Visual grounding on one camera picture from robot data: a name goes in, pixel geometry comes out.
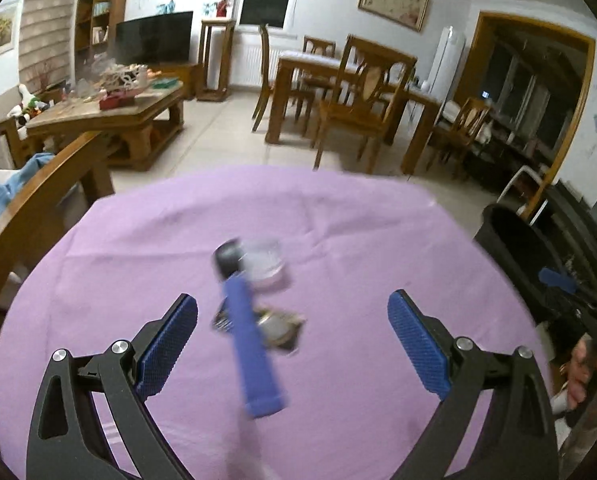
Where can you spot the framed sunflower picture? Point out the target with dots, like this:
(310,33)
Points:
(1,30)

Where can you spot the wooden coffee table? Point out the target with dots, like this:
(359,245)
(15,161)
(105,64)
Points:
(103,120)

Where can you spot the white tower air conditioner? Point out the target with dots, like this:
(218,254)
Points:
(448,65)

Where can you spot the wooden dining chair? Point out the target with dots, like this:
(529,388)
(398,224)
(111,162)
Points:
(268,90)
(318,46)
(358,110)
(466,125)

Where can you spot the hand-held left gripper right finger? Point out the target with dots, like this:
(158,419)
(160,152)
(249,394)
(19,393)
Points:
(413,340)

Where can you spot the black battery blister pack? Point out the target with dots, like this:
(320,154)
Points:
(278,330)

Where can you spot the wooden bookshelf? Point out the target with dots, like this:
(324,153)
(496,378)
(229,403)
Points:
(98,15)

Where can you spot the clear plastic cup black lid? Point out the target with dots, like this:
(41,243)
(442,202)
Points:
(263,265)

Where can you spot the tall wooden plant stand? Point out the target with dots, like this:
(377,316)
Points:
(217,60)

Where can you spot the wooden door frame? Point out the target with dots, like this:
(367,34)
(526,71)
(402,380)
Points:
(585,110)

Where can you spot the white plastic chair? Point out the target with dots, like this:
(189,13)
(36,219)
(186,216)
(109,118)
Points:
(523,175)

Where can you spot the black trash bin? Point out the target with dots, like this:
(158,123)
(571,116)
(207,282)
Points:
(513,240)

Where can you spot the purple tablecloth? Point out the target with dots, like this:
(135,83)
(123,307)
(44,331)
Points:
(328,220)

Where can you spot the plush toy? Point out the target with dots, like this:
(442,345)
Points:
(28,105)

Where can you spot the small red box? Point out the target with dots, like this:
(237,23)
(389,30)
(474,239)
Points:
(113,101)

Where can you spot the white coral ornament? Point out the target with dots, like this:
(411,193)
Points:
(123,79)

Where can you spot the white wall radiator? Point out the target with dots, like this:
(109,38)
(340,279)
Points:
(251,60)

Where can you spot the wooden chair at left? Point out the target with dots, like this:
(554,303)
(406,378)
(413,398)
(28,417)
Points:
(33,210)

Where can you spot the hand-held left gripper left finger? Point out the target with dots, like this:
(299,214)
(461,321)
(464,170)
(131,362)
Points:
(171,340)

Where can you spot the wooden dining table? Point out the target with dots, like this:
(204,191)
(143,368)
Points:
(288,67)

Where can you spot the blue cloth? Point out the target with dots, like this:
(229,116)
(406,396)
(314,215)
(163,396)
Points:
(23,180)

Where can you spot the striped window blind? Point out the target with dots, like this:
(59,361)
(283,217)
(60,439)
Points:
(46,30)

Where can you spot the black flat television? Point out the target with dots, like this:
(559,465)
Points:
(153,37)

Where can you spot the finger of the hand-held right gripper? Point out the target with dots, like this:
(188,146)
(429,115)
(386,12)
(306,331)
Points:
(557,279)

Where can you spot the framed flower painting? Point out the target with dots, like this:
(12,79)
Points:
(393,0)

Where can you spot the person's right hand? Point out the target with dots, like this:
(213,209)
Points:
(582,370)

